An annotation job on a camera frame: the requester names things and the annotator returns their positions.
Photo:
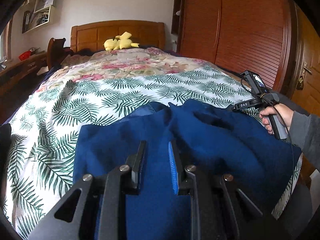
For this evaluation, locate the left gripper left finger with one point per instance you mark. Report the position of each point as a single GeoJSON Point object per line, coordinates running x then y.
{"type": "Point", "coordinates": [94, 208]}

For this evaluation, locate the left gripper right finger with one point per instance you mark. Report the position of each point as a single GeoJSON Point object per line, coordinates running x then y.
{"type": "Point", "coordinates": [219, 208]}

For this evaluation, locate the blue suit jacket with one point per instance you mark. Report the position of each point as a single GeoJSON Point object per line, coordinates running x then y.
{"type": "Point", "coordinates": [213, 139]}

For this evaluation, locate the grey sleeved right forearm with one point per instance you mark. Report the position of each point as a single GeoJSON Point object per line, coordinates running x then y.
{"type": "Point", "coordinates": [305, 133]}

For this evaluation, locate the person's right hand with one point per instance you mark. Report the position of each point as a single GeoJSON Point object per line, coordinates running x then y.
{"type": "Point", "coordinates": [284, 115]}

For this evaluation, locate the wooden slatted wardrobe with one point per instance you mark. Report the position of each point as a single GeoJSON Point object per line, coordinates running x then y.
{"type": "Point", "coordinates": [238, 35]}

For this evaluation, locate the palm leaf bed sheet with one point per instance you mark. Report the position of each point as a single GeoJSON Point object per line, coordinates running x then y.
{"type": "Point", "coordinates": [46, 128]}

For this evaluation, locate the dark grey trousers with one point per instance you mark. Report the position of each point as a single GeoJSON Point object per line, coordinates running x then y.
{"type": "Point", "coordinates": [5, 142]}

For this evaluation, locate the floral quilt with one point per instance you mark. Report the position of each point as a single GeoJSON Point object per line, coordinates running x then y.
{"type": "Point", "coordinates": [119, 64]}

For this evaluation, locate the yellow plush toy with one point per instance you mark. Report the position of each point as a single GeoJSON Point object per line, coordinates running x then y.
{"type": "Point", "coordinates": [120, 42]}

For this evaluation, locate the long wooden desk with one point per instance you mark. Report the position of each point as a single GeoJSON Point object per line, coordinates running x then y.
{"type": "Point", "coordinates": [18, 82]}

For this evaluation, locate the wooden chair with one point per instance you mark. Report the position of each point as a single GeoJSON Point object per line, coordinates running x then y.
{"type": "Point", "coordinates": [55, 52]}

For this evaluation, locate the red bowl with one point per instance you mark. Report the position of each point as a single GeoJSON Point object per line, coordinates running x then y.
{"type": "Point", "coordinates": [25, 55]}

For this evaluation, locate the wooden headboard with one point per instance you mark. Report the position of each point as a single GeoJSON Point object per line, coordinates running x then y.
{"type": "Point", "coordinates": [93, 35]}

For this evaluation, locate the wooden door with handle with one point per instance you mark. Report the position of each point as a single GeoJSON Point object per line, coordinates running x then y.
{"type": "Point", "coordinates": [306, 92]}

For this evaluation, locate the white wall shelf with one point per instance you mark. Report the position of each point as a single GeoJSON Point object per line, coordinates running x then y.
{"type": "Point", "coordinates": [38, 14]}

